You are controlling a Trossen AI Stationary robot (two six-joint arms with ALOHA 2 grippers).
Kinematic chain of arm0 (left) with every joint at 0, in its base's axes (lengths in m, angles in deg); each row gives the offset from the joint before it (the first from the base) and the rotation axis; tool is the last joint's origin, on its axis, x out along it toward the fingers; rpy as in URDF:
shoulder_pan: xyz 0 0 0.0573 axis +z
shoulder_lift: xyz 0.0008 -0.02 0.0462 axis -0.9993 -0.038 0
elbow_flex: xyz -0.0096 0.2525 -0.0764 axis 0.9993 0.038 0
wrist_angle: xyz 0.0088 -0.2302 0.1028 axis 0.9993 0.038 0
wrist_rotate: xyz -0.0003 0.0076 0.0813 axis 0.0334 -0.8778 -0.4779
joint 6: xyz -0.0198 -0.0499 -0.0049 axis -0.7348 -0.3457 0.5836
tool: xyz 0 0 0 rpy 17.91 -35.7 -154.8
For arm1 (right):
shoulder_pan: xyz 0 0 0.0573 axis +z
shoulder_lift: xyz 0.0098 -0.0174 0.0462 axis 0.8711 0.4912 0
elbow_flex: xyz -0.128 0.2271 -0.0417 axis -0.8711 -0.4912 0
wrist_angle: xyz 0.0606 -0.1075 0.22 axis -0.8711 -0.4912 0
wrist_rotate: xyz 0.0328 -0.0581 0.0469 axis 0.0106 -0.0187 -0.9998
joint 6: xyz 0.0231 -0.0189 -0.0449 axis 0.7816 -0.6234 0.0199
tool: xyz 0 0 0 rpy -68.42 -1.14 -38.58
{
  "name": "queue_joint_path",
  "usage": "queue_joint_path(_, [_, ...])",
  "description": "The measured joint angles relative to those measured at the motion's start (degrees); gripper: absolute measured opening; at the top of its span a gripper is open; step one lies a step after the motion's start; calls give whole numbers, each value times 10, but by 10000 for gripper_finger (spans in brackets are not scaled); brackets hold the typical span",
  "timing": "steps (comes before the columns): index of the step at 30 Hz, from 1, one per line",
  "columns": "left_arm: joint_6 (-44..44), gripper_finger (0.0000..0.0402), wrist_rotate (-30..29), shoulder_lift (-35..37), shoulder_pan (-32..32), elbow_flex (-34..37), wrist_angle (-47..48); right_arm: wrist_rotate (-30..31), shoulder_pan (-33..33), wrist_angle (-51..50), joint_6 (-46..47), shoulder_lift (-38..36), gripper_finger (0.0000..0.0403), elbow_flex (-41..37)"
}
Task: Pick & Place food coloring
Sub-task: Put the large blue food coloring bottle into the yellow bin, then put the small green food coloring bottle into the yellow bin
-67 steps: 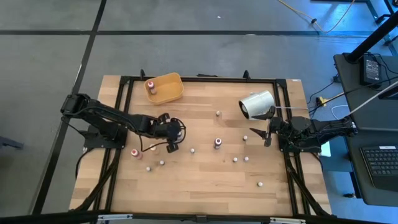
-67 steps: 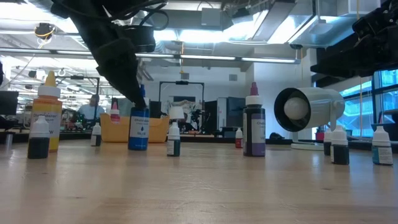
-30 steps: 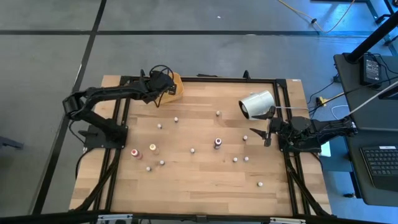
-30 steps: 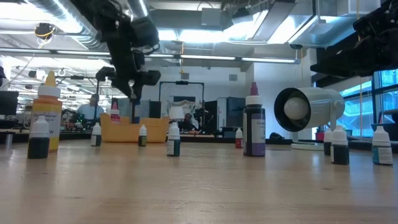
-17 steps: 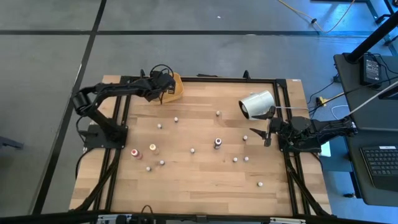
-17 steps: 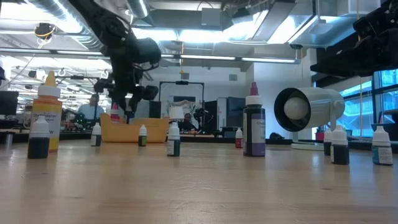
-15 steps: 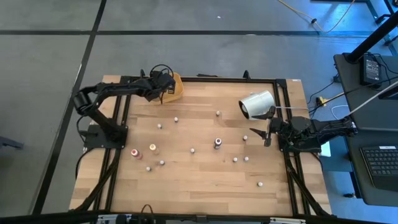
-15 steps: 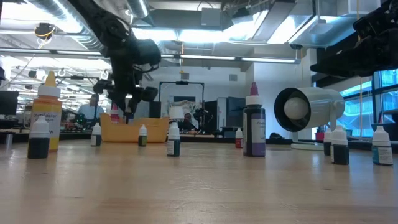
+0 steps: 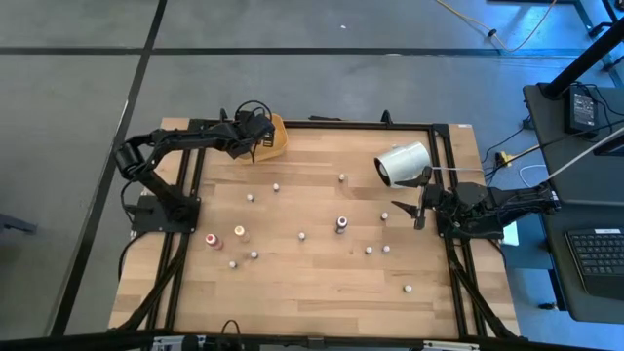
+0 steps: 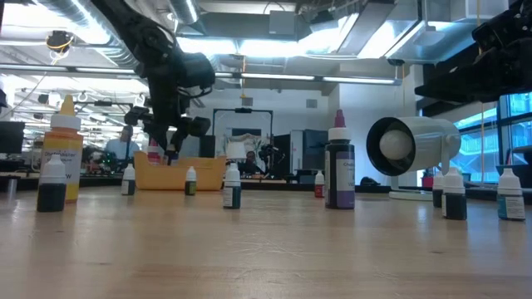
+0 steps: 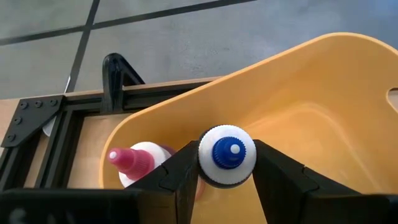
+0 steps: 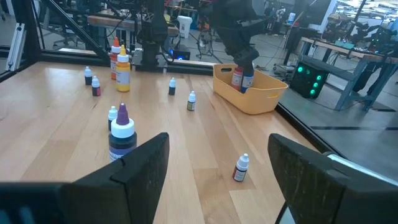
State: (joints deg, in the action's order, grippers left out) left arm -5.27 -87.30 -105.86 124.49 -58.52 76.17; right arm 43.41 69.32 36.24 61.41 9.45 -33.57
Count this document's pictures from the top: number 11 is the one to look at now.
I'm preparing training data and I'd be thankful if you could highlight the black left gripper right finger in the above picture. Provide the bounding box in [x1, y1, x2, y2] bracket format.
[253, 139, 361, 224]

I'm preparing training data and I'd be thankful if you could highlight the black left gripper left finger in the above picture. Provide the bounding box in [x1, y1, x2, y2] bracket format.
[127, 140, 200, 224]

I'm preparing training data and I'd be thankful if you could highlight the large pink food coloring bottle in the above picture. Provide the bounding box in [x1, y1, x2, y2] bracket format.
[107, 141, 177, 189]

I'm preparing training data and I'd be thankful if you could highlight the large blue food coloring bottle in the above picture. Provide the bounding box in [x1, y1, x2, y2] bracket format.
[198, 124, 257, 189]

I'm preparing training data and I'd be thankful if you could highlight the yellow plastic bin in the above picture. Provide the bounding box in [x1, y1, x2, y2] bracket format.
[99, 32, 398, 224]

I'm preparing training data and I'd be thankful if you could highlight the black arched bracket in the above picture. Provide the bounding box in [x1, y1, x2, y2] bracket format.
[101, 52, 146, 113]

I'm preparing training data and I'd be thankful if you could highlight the black aluminium table frame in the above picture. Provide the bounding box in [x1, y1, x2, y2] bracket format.
[0, 76, 224, 191]

